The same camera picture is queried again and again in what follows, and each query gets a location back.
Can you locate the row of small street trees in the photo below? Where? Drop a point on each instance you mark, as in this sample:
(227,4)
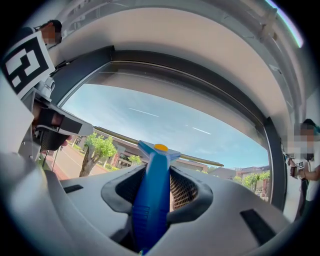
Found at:
(135,158)

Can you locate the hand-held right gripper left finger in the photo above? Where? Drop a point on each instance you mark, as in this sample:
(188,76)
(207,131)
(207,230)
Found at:
(87,195)

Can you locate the black window frame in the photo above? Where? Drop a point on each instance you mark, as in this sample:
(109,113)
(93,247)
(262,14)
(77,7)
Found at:
(82,67)

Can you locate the black street lamp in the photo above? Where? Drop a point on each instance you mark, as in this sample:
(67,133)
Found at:
(56,157)

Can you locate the pruned roadside tree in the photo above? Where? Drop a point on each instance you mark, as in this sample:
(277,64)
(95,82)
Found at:
(250,178)

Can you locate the large window glass pane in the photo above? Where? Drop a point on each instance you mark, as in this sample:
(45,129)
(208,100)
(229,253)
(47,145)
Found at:
(150,112)

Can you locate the blue squeegee with brass blade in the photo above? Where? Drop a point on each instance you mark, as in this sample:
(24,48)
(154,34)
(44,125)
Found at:
(150,200)

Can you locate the leaning roadside tree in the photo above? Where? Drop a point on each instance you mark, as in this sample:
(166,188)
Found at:
(100,147)

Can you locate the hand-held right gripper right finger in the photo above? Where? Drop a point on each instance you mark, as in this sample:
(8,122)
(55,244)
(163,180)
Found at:
(225,200)

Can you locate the small grey gabled building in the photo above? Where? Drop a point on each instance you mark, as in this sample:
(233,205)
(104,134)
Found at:
(225,172)

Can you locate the long dark grey building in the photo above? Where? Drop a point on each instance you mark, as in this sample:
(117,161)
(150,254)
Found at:
(125,147)

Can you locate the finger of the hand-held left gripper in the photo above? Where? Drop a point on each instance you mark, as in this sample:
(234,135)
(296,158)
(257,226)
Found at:
(86,128)
(50,141)

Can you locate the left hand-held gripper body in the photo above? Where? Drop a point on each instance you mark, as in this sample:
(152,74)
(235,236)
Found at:
(25,62)

